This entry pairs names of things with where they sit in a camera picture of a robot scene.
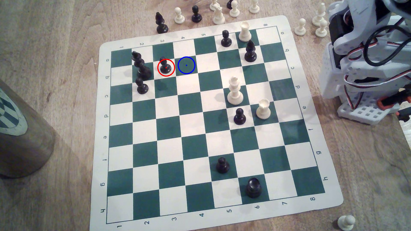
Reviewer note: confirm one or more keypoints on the orange black clamp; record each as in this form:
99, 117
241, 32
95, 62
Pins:
393, 99
405, 115

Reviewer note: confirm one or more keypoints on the white pawn chess piece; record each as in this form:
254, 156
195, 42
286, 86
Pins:
254, 7
179, 16
234, 9
300, 28
346, 222
321, 29

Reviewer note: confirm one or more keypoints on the white queen chess piece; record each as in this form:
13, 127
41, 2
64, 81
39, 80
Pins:
235, 91

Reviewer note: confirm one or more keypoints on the black pawn chess piece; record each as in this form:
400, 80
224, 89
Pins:
222, 166
165, 66
141, 86
196, 15
226, 39
239, 117

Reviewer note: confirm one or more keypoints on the black bishop chess piece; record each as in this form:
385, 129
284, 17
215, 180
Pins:
250, 52
161, 24

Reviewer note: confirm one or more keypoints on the white gridded robot base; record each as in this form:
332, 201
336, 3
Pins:
366, 114

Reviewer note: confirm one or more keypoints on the white rook chess piece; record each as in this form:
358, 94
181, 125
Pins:
263, 109
245, 31

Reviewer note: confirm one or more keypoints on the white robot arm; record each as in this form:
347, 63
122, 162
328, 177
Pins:
359, 69

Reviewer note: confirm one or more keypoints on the black king chess piece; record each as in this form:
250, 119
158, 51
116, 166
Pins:
140, 67

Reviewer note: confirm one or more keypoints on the green white chessboard mat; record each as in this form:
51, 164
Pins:
192, 128

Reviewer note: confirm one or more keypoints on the brown tube with chessboard label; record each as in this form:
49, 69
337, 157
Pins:
22, 147

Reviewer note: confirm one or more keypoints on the black rook chess piece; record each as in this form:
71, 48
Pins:
253, 188

